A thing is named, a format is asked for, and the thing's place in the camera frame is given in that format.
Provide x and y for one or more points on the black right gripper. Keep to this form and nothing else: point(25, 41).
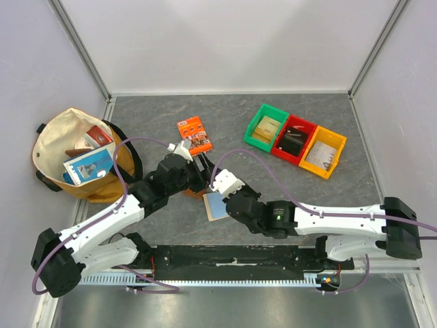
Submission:
point(231, 203)

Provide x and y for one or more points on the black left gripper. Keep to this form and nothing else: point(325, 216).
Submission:
point(207, 166)

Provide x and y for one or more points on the brown leather card wallet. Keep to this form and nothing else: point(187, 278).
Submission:
point(196, 195)

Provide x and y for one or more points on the beige card holder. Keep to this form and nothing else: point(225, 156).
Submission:
point(215, 207)

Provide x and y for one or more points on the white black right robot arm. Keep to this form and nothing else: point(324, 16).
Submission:
point(343, 233)

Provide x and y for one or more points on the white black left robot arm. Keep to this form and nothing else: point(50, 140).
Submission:
point(61, 259)

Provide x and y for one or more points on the gold cards in green bin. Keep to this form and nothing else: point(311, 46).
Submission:
point(266, 130)

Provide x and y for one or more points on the black cards in red bin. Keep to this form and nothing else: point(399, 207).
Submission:
point(292, 141)

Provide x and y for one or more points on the white cards in yellow bin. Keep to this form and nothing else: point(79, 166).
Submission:
point(321, 155)

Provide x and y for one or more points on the orange screw box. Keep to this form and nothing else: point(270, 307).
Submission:
point(193, 130)

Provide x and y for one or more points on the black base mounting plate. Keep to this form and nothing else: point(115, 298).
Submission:
point(234, 263)

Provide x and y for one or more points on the green plastic bin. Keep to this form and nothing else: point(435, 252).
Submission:
point(271, 112)

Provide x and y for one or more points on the red plastic bin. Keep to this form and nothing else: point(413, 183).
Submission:
point(300, 124)

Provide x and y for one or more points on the blue white product box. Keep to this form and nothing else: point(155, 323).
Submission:
point(90, 166)

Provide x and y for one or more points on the yellow plastic bin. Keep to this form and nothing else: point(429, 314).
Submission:
point(328, 137)

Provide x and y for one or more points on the red white product box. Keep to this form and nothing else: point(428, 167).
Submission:
point(96, 137)

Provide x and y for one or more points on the yellow canvas tote bag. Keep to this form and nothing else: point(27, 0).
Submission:
point(61, 134)

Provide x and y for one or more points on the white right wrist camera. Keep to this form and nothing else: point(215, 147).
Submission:
point(226, 183)

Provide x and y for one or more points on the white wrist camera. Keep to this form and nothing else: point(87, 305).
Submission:
point(182, 149)
point(226, 183)

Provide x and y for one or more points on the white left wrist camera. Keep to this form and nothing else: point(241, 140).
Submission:
point(182, 149)

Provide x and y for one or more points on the grey slotted cable duct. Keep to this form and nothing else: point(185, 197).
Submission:
point(124, 278)

